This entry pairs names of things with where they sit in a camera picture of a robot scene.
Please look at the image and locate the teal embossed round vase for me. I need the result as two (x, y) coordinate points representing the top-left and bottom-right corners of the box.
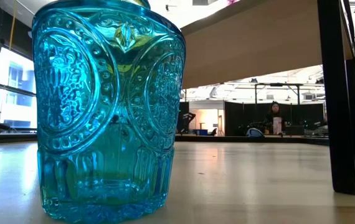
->
(31, 0), (187, 223)

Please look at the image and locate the wooden shelf with black legs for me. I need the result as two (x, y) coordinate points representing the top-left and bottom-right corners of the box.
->
(179, 0), (355, 195)

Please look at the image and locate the narrow black partition panel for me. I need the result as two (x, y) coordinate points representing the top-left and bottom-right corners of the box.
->
(177, 101), (191, 135)

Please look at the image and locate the wide black partition panel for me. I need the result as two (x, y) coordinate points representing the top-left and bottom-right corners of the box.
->
(223, 101), (325, 137)

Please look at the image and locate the blue white bag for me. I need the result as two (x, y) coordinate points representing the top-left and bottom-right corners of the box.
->
(245, 127), (265, 138)

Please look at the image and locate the person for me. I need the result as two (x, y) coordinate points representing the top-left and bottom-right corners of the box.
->
(263, 101), (286, 135)

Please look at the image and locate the white carton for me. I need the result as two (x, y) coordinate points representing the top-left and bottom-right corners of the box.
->
(272, 116), (283, 135)

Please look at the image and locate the black metal rack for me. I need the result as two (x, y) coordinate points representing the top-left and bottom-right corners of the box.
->
(253, 82), (302, 105)

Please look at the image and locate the black box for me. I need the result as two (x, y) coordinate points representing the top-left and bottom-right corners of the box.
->
(285, 124), (305, 136)

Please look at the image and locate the yellow hanging strap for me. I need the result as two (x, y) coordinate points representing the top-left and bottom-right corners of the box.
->
(8, 0), (17, 51)

